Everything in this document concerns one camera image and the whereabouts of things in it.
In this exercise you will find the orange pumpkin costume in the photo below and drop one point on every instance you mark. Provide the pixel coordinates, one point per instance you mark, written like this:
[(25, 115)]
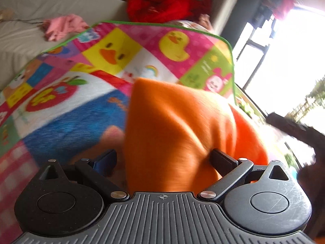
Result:
[(175, 137)]

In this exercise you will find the hanging clothes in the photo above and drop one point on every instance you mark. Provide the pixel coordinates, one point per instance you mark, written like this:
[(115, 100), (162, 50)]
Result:
[(278, 2)]

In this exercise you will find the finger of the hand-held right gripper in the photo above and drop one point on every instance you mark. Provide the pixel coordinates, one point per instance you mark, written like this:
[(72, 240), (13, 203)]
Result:
[(283, 123)]

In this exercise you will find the person's right hand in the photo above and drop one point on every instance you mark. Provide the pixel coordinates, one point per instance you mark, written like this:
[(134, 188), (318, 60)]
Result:
[(311, 183)]

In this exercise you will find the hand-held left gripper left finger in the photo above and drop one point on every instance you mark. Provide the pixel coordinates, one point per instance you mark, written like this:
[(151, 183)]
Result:
[(104, 162)]

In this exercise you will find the brown plush toy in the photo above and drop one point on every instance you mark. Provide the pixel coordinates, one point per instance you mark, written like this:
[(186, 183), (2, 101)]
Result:
[(6, 14)]

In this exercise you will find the black window frame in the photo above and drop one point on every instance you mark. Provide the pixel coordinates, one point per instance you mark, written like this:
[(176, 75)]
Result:
[(254, 56)]

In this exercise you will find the colourful printed blanket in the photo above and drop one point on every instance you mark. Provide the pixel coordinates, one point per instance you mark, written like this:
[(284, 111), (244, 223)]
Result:
[(63, 124)]

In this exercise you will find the grey covered sofa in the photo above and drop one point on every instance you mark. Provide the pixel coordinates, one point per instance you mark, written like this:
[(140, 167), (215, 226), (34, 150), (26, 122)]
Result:
[(30, 7)]

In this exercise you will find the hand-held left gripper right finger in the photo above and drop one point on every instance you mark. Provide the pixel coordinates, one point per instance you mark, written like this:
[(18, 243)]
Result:
[(223, 162)]

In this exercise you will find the small pink cloth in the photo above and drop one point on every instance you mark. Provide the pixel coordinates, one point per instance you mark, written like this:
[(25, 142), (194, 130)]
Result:
[(205, 20)]

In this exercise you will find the red garment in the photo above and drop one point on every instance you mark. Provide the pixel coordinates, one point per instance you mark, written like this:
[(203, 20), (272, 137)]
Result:
[(162, 5)]

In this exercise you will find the pink garment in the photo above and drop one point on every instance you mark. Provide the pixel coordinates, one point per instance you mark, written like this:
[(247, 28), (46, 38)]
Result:
[(63, 26)]

